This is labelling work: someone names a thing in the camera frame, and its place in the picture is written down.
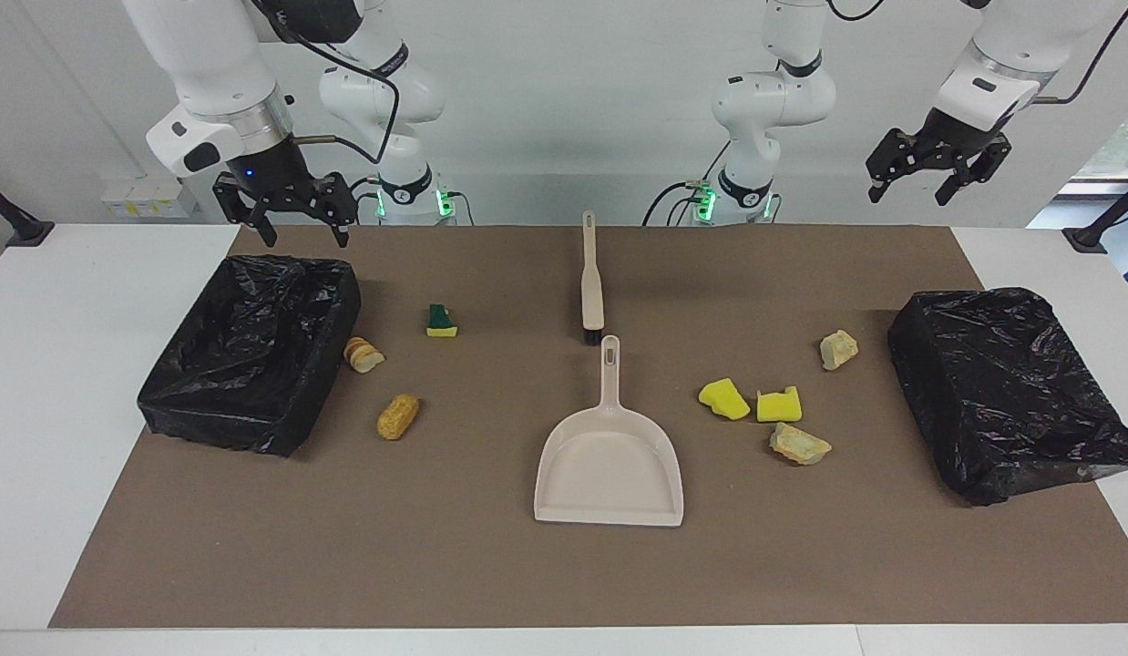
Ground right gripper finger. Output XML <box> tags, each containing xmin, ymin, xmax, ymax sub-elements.
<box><xmin>213</xmin><ymin>173</ymin><xmax>279</xmax><ymax>249</ymax></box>
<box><xmin>302</xmin><ymin>173</ymin><xmax>360</xmax><ymax>249</ymax></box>

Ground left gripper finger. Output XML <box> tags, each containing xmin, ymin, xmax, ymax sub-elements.
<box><xmin>867</xmin><ymin>128</ymin><xmax>929</xmax><ymax>203</ymax></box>
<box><xmin>935</xmin><ymin>135</ymin><xmax>1013</xmax><ymax>206</ymax></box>

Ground beige brush black bristles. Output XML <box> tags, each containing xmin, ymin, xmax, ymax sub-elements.
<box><xmin>579</xmin><ymin>210</ymin><xmax>607</xmax><ymax>346</ymax></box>

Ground yellow notched sponge piece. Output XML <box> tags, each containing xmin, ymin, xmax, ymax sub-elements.
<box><xmin>756</xmin><ymin>385</ymin><xmax>803</xmax><ymax>424</ymax></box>

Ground yellow sponge wedge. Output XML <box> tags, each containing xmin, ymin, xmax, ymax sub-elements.
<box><xmin>698</xmin><ymin>377</ymin><xmax>752</xmax><ymax>422</ymax></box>

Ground pale lumpy foam chunk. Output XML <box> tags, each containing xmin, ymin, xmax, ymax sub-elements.
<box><xmin>769</xmin><ymin>422</ymin><xmax>833</xmax><ymax>466</ymax></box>

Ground beige plastic dustpan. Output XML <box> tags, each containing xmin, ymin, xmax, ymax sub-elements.
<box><xmin>534</xmin><ymin>334</ymin><xmax>685</xmax><ymax>528</ymax></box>

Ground black bag-lined bin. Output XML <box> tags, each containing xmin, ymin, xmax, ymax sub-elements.
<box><xmin>137</xmin><ymin>254</ymin><xmax>363</xmax><ymax>458</ymax></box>
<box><xmin>887</xmin><ymin>287</ymin><xmax>1128</xmax><ymax>507</ymax></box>

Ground black table clamp stand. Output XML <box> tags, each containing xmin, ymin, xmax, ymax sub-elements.
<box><xmin>1062</xmin><ymin>176</ymin><xmax>1128</xmax><ymax>254</ymax></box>
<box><xmin>0</xmin><ymin>173</ymin><xmax>56</xmax><ymax>249</ymax></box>

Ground glass window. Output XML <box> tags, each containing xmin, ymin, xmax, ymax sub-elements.
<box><xmin>1071</xmin><ymin>102</ymin><xmax>1128</xmax><ymax>181</ymax></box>

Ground brown toy bread roll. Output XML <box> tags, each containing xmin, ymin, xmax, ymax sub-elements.
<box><xmin>375</xmin><ymin>393</ymin><xmax>421</xmax><ymax>442</ymax></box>

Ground brown table mat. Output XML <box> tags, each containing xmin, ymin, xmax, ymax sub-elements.
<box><xmin>48</xmin><ymin>224</ymin><xmax>1128</xmax><ymax>630</ymax></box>

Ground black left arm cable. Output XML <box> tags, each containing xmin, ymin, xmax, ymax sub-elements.
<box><xmin>826</xmin><ymin>0</ymin><xmax>1128</xmax><ymax>105</ymax></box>

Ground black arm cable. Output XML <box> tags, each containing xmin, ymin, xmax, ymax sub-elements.
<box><xmin>248</xmin><ymin>0</ymin><xmax>403</xmax><ymax>167</ymax></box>
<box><xmin>826</xmin><ymin>0</ymin><xmax>1128</xmax><ymax>105</ymax></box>

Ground white wall socket box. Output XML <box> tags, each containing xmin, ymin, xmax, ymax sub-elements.
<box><xmin>100</xmin><ymin>175</ymin><xmax>200</xmax><ymax>220</ymax></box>

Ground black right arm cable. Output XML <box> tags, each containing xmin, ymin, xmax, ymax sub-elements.
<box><xmin>248</xmin><ymin>0</ymin><xmax>403</xmax><ymax>167</ymax></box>

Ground black left base cable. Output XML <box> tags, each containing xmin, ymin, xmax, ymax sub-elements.
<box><xmin>641</xmin><ymin>138</ymin><xmax>731</xmax><ymax>227</ymax></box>

